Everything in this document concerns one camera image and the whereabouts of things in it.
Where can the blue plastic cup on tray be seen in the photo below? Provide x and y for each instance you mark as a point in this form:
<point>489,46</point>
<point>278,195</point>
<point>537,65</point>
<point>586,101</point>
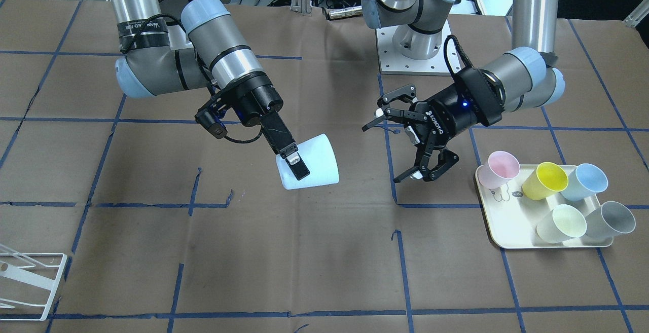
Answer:
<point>586,180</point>

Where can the yellow plastic cup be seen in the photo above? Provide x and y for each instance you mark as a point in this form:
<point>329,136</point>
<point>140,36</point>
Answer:
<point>546,179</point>

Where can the grey plastic cup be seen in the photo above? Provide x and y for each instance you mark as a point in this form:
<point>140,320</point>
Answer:
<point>610,219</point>

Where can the pale green plastic cup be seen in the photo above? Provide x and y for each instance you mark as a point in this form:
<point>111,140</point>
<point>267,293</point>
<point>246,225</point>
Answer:
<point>563,223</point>

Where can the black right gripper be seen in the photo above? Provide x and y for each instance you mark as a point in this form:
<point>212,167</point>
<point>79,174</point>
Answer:
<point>259,101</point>

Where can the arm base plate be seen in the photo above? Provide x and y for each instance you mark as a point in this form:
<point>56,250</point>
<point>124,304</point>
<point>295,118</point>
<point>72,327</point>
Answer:
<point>402,51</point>

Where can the pink plastic cup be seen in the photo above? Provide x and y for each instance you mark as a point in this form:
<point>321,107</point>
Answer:
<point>500,168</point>

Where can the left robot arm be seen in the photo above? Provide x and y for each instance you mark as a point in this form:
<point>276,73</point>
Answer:
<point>414,30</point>

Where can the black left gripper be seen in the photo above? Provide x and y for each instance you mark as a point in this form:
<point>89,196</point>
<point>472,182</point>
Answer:
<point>453,115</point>

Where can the light blue plastic cup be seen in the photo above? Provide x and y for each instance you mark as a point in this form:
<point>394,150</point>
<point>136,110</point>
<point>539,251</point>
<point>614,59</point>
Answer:
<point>318,155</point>

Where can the cream plastic tray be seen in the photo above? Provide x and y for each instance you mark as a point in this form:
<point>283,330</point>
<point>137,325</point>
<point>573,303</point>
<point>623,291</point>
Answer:
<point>512,217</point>

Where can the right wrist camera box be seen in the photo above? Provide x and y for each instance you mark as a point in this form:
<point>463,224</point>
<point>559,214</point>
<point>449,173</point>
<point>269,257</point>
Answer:
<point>210,121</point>

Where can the white wire cup rack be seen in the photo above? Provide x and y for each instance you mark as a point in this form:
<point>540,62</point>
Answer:
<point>29,283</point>

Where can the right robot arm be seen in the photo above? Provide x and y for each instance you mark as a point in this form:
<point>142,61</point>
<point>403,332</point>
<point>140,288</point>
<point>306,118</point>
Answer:
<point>204,48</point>

